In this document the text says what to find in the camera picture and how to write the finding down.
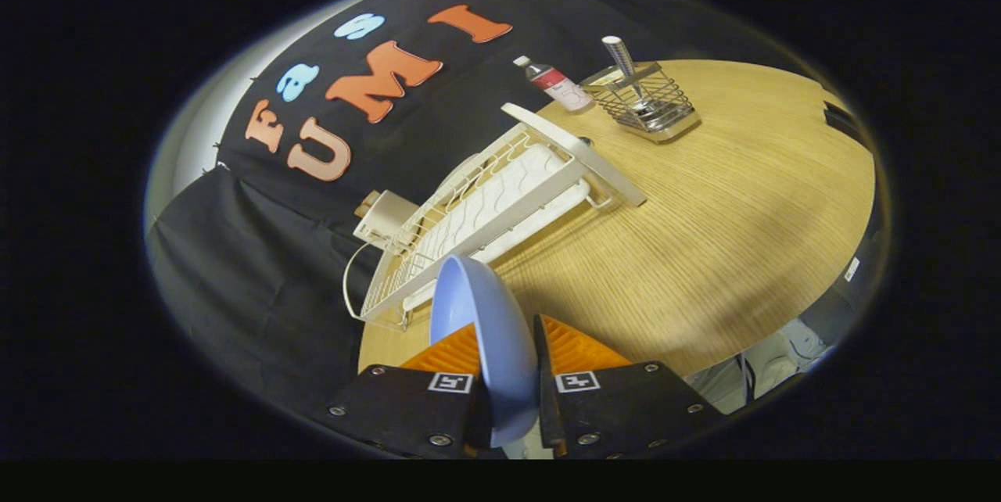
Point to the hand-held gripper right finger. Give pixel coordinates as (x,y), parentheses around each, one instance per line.
(547,408)

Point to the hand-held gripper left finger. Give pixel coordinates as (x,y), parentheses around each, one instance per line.
(407,408)

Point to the light blue plate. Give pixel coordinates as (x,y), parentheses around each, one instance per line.
(493,330)

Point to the metal spoon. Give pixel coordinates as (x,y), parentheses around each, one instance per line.
(622,56)

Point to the white toaster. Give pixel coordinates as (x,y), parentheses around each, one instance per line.
(385,214)

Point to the black backdrop cloth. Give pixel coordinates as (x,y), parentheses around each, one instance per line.
(258,267)

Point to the clear bottle with red label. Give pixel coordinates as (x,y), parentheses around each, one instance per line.
(559,86)

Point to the black block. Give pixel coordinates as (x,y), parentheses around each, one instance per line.
(844,125)

